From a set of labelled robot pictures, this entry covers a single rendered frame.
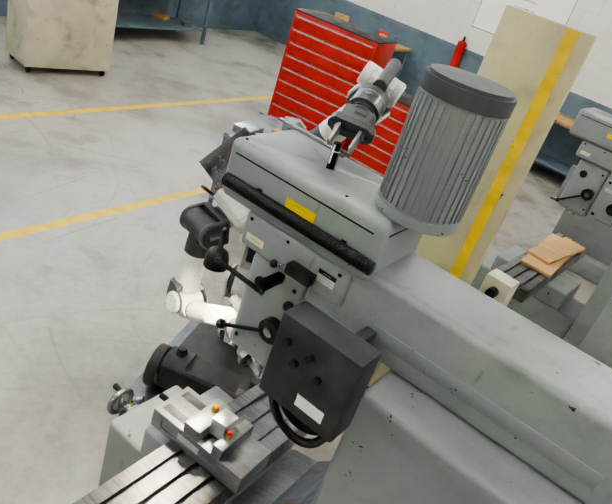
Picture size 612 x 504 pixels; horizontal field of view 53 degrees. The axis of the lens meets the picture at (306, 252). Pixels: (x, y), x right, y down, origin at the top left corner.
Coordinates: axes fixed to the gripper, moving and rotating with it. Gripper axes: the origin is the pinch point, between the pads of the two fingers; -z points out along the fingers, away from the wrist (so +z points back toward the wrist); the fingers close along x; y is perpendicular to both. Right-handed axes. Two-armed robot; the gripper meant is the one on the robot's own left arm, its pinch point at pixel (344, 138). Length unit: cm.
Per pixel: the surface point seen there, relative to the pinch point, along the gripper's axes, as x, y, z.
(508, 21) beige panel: -12, -61, 161
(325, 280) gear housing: -11.8, -14.3, -30.3
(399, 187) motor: -19.7, 9.5, -15.2
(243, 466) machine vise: -9, -71, -65
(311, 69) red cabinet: 192, -344, 387
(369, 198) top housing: -13.5, 0.3, -14.0
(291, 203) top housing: 2.8, -4.0, -21.5
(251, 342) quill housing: 3, -44, -41
